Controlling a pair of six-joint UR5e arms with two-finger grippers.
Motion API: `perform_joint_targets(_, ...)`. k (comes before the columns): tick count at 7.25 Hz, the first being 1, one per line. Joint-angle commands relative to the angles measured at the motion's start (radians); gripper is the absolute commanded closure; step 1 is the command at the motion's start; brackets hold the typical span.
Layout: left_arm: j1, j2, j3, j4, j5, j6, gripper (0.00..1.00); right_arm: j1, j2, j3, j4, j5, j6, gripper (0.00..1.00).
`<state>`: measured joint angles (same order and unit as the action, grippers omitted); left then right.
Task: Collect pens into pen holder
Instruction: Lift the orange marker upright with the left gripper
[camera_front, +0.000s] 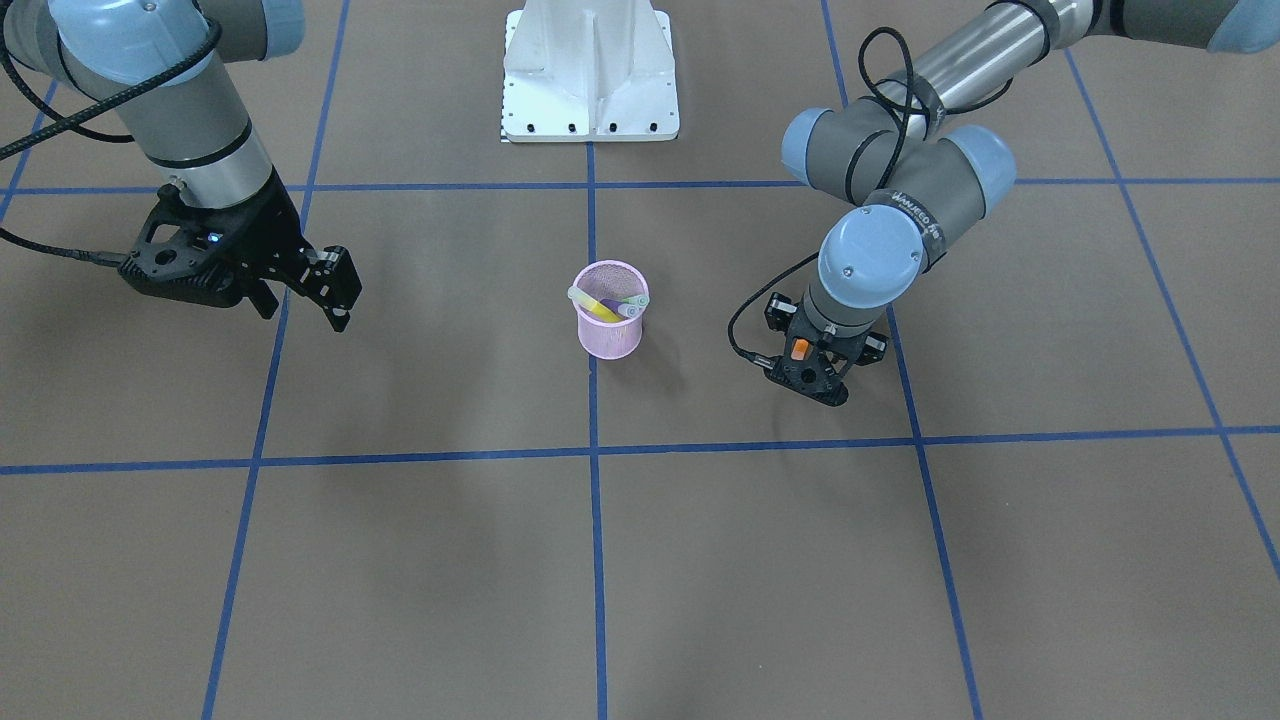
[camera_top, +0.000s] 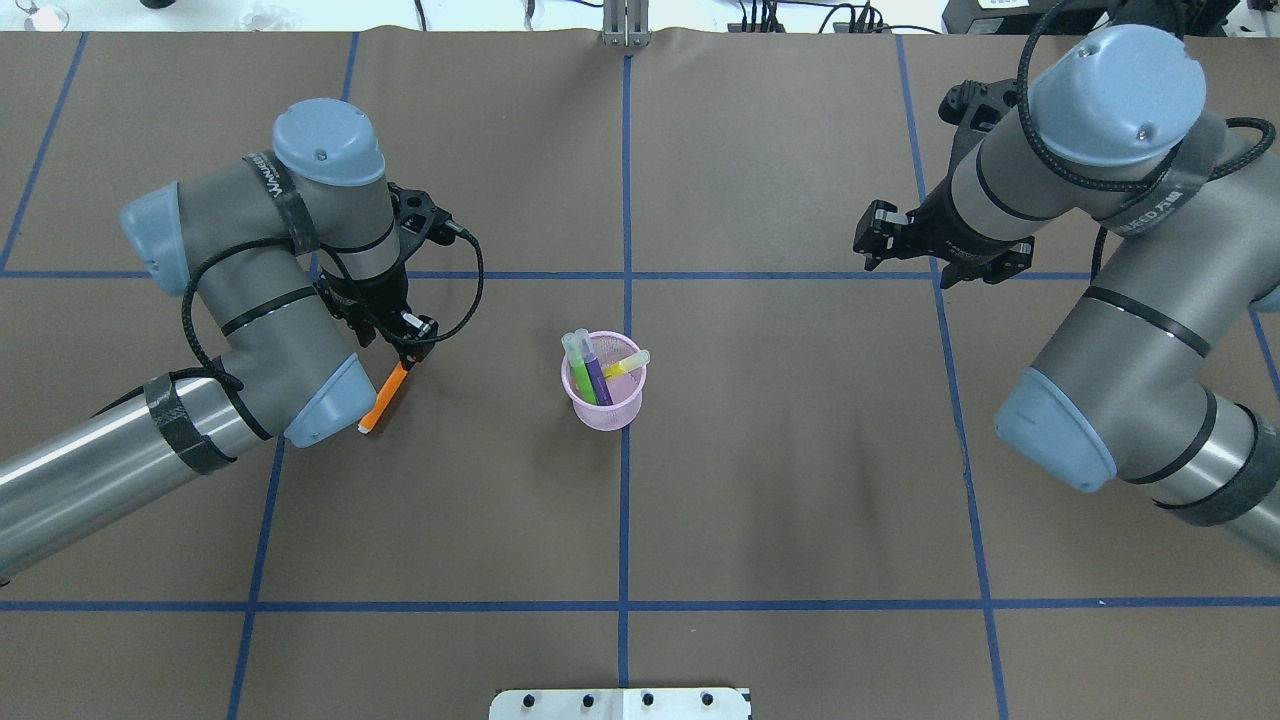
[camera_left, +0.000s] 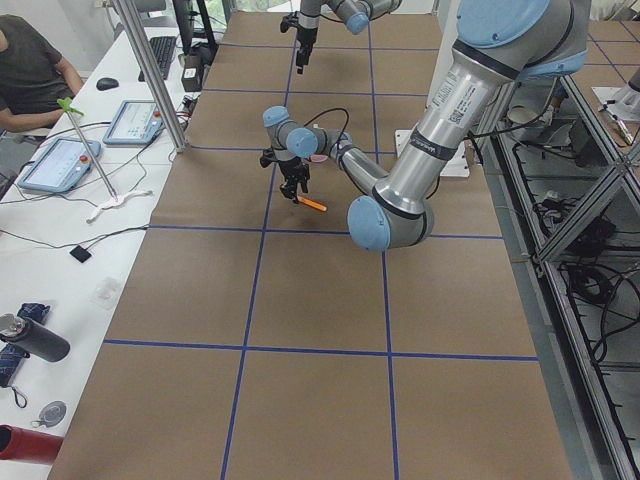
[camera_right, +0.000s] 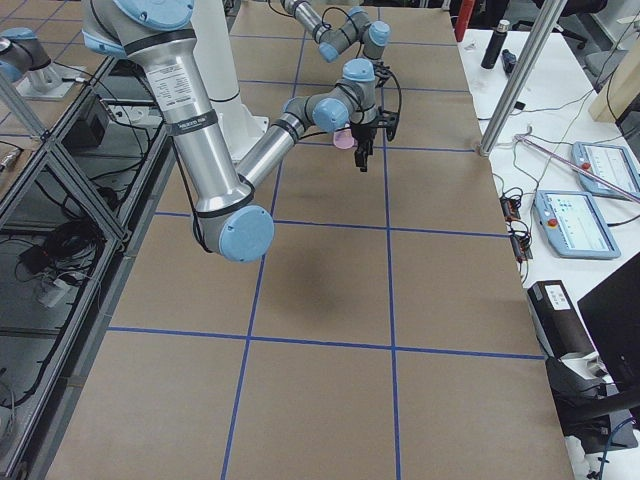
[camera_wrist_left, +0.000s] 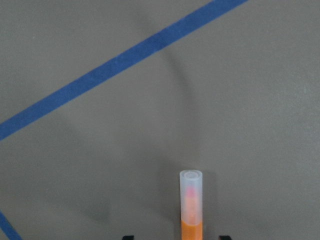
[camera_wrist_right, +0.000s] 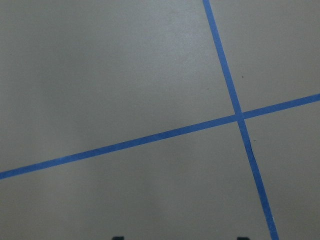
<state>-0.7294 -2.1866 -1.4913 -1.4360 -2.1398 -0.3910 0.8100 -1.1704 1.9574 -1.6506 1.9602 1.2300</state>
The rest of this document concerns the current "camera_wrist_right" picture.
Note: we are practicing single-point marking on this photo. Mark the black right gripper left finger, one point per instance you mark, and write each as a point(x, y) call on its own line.
point(118, 238)

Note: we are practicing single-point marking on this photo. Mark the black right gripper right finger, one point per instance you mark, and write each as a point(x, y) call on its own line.
point(242, 238)

